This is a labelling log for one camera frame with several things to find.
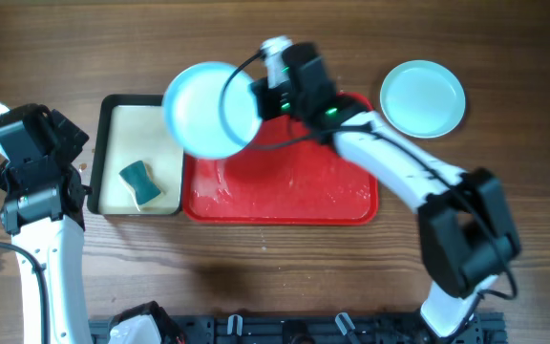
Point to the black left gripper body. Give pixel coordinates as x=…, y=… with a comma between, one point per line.
x=74, y=142

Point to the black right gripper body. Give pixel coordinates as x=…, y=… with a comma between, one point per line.
x=278, y=100

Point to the light blue plate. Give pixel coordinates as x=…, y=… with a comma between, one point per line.
x=422, y=99
x=210, y=112

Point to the green and yellow sponge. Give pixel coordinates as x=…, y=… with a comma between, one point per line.
x=140, y=185

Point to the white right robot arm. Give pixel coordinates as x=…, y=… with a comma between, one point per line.
x=467, y=234

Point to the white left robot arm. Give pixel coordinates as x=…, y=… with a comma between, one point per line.
x=43, y=214

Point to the black tray with soapy water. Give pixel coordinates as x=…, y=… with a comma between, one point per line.
x=132, y=128

